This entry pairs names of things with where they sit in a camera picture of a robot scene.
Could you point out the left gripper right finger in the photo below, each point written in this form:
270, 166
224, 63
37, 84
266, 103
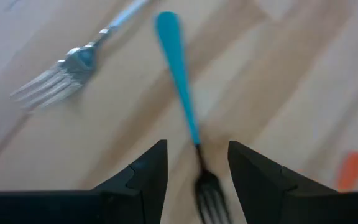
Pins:
275, 202

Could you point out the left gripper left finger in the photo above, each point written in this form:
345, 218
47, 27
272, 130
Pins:
135, 202

